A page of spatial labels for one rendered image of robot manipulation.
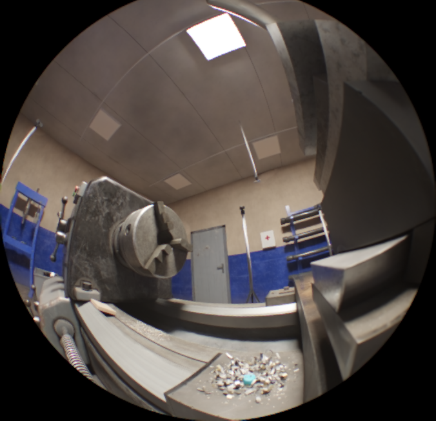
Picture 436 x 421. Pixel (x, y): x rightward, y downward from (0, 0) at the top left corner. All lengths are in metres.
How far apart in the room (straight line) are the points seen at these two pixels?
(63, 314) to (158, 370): 0.45
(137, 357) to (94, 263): 0.39
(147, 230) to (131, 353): 0.33
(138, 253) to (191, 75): 2.37
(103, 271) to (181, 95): 2.48
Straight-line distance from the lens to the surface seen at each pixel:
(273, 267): 3.34
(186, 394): 0.15
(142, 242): 0.43
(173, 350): 0.30
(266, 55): 2.56
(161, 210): 0.47
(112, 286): 0.61
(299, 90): 0.15
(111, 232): 0.61
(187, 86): 2.52
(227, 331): 0.56
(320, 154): 0.16
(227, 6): 0.19
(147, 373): 0.24
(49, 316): 0.63
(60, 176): 4.20
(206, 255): 3.86
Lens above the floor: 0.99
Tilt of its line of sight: 27 degrees up
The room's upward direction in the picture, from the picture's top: 4 degrees counter-clockwise
